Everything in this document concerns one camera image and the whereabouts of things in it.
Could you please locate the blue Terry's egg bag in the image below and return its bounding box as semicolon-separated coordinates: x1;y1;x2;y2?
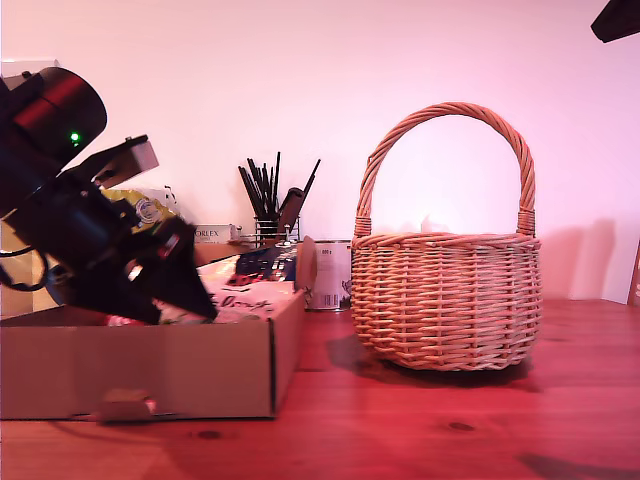
227;247;301;286

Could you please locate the brown cardboard box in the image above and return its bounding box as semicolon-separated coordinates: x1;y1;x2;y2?
0;234;319;422

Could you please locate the white Porlex carton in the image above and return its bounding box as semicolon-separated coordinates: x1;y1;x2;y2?
192;224;236;245

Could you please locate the yellow kitchen towel pack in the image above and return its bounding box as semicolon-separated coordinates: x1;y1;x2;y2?
0;185;182;317

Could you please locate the thin black stick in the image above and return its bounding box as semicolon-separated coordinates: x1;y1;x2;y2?
236;167;264;221
244;158;270;220
298;159;321;201
271;152;281;221

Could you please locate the dark brown comb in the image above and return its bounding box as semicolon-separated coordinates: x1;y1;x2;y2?
275;187;305;241

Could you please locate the labelled tin can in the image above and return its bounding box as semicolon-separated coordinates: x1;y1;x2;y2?
304;239;354;313

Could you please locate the chrome wire utensil holder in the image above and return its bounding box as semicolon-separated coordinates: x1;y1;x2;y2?
252;214;301;249

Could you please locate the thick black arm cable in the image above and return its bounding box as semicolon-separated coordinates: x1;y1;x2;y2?
0;244;59;292

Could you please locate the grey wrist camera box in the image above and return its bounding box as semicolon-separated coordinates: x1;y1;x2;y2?
64;134;160;187

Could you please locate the woven wicker basket with handle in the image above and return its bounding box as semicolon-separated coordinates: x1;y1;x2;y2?
351;102;543;373

